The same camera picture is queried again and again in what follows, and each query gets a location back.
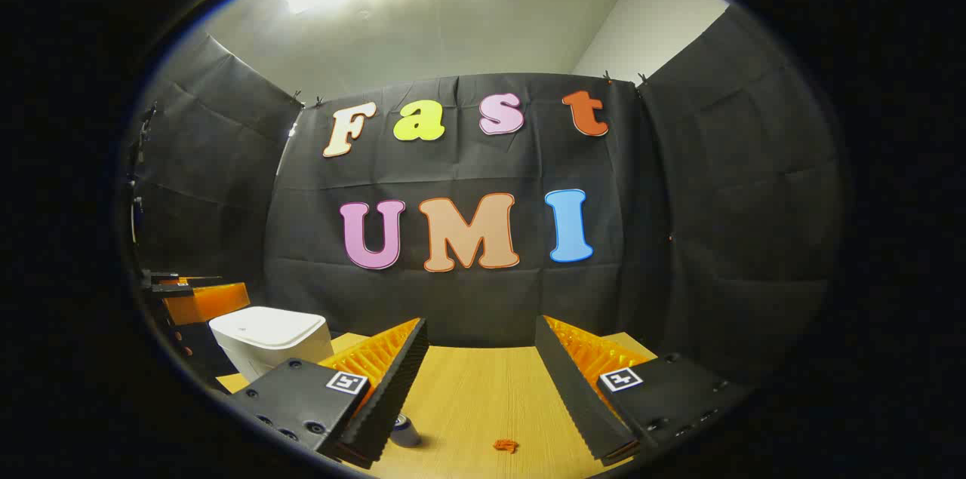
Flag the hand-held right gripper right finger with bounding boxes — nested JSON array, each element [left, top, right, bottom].
[[534, 315, 755, 465]]

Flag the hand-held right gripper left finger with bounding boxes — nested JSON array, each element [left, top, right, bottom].
[[225, 318, 429, 471]]

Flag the white desktop garbage bin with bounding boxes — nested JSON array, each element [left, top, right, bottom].
[[209, 306, 334, 383]]

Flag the wooden desktop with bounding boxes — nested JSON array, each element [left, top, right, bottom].
[[215, 332, 657, 479]]

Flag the black backdrop cloth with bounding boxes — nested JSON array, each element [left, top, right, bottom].
[[125, 5, 842, 389]]

